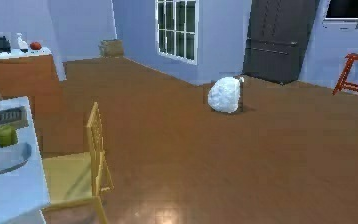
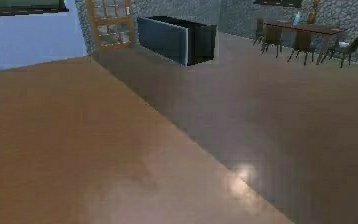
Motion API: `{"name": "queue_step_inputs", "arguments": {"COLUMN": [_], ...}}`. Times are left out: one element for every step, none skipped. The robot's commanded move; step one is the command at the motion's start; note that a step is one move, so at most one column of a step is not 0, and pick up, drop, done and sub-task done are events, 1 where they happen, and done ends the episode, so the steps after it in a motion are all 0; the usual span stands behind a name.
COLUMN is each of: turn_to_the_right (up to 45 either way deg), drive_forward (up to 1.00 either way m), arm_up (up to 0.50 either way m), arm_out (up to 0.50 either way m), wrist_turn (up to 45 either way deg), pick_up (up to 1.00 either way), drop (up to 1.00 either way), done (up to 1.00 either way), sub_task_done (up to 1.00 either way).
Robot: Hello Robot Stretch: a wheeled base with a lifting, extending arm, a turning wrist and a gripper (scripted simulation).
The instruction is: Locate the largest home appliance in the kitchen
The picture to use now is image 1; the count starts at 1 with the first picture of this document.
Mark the brown kitchen counter cabinet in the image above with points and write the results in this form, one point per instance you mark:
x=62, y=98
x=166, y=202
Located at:
x=23, y=76

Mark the white framed window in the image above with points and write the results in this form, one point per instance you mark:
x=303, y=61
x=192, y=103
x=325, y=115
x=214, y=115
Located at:
x=177, y=28

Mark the tan cardboard box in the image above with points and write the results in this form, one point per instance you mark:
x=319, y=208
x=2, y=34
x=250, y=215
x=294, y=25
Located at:
x=111, y=48

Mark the yellow wooden chair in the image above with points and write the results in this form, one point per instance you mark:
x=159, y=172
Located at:
x=93, y=156

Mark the red tomato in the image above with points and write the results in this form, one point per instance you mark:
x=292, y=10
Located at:
x=35, y=45

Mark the grey dish rack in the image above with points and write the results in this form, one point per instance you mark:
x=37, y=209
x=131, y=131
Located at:
x=7, y=116

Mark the red wooden stool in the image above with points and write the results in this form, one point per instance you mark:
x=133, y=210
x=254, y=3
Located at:
x=352, y=75

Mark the white table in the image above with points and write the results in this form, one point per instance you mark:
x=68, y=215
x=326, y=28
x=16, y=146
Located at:
x=17, y=190

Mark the white bowl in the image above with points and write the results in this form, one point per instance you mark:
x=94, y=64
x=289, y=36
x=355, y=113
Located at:
x=5, y=160

